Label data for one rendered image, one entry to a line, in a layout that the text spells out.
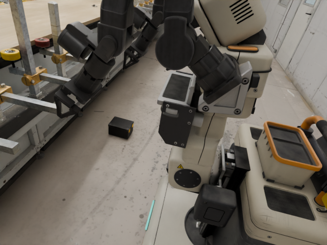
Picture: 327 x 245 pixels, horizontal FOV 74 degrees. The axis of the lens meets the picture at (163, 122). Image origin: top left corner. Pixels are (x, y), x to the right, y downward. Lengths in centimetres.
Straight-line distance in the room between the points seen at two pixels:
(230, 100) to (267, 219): 41
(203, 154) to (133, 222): 92
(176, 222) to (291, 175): 66
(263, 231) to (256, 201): 9
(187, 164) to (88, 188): 105
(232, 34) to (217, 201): 53
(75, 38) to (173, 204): 104
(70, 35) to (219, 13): 34
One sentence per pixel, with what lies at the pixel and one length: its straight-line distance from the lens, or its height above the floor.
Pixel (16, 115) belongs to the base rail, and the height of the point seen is 70.
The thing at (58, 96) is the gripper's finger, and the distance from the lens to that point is 58.
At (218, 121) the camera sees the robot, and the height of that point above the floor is 98.
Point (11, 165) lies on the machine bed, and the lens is 177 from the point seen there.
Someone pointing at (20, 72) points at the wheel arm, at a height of 81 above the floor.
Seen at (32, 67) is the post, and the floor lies 87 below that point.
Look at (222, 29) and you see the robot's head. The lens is 59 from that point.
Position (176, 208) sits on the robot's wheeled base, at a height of 28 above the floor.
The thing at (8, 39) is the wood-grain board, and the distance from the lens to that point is 160.
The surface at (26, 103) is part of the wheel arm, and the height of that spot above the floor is 82.
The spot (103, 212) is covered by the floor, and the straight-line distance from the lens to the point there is 161.
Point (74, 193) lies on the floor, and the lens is 171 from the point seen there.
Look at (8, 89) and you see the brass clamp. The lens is 118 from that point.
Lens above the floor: 137
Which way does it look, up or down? 35 degrees down
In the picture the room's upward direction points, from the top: 10 degrees clockwise
